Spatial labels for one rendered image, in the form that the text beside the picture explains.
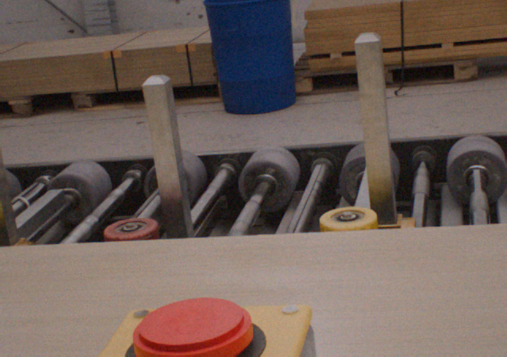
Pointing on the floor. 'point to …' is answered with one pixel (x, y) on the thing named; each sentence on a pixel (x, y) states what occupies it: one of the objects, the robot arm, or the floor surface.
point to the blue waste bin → (253, 49)
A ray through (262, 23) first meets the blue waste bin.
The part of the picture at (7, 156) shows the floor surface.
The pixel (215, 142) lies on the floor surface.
